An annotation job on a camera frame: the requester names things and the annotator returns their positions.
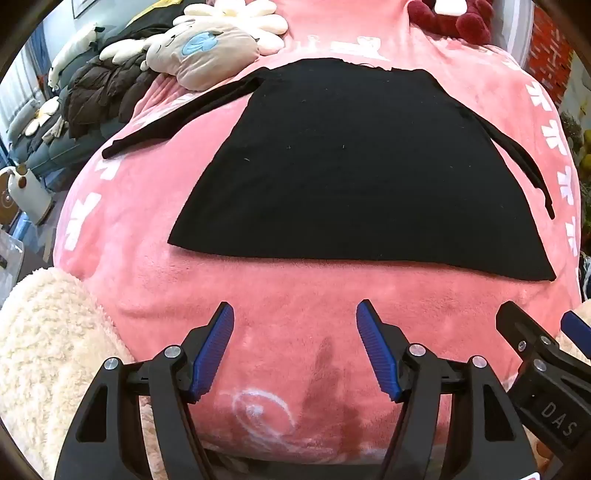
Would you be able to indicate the large white flower cushion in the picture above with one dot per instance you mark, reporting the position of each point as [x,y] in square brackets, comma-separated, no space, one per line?
[261,23]

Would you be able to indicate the beige plush bunny pillow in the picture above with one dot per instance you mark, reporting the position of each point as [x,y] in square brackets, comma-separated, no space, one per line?
[207,55]

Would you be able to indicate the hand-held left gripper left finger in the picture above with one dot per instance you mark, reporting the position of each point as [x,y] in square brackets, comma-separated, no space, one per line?
[214,350]

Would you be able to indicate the white plush bear toy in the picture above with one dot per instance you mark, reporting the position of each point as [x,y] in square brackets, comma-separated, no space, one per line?
[74,50]

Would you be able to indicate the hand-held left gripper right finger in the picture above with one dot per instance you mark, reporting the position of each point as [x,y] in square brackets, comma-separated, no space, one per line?
[374,346]

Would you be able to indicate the white kettle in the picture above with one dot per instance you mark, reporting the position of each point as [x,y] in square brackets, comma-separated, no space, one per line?
[25,194]

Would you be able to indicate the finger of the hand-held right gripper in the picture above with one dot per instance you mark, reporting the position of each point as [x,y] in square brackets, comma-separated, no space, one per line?
[517,327]
[579,330]

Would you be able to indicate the dark red plush cushion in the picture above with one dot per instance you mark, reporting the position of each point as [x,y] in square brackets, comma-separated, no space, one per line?
[461,23]

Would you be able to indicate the blue-grey sofa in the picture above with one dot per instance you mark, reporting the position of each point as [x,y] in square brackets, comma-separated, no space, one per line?
[55,147]

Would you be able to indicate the pink printed blanket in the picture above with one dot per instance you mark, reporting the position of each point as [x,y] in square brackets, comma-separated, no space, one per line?
[277,314]

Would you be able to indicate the green plant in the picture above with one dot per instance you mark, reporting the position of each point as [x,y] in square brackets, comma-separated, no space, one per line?
[572,129]

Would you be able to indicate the dark jacket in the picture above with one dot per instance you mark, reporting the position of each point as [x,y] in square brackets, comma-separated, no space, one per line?
[152,21]

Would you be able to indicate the cream fleece blanket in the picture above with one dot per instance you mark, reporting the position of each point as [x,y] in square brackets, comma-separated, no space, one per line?
[41,346]

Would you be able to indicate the brown puffer jacket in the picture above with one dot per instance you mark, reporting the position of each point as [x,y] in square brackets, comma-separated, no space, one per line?
[106,92]

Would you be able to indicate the black long-sleeve shirt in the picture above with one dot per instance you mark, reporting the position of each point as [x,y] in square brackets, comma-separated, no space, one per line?
[346,184]

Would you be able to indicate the small white flower cushion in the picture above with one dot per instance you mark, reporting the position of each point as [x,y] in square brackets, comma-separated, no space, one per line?
[44,115]

